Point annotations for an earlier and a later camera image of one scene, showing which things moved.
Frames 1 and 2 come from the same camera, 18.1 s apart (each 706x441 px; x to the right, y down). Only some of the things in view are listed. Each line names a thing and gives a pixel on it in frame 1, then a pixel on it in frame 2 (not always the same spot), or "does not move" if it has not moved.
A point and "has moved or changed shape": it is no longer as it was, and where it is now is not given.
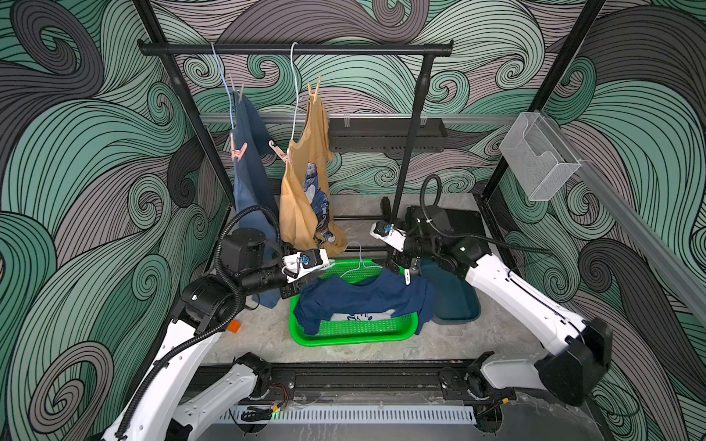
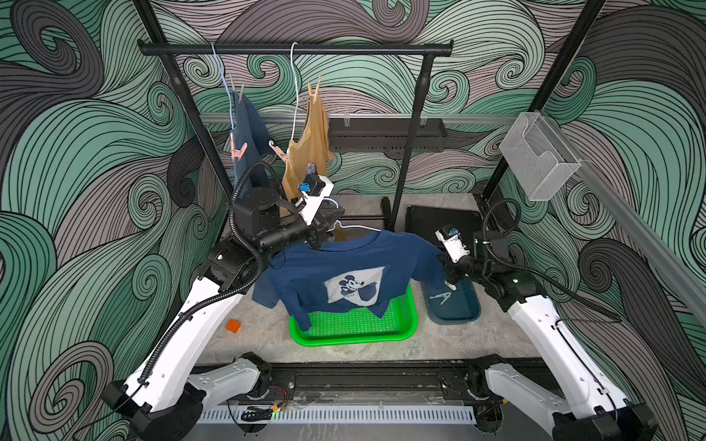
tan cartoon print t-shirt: x=304 y=214 does not move
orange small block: x=234 y=326 does not move
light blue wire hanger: x=360 y=259 to x=352 y=226
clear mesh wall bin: x=537 y=157 does not move
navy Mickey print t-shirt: x=334 y=298 has moved or changed shape
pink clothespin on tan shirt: x=283 y=155 does not move
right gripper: x=398 y=257 to x=450 y=274
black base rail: x=381 y=383 does not move
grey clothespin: x=240 y=93 does not move
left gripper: x=289 y=288 to x=314 y=228
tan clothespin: x=313 y=95 does not move
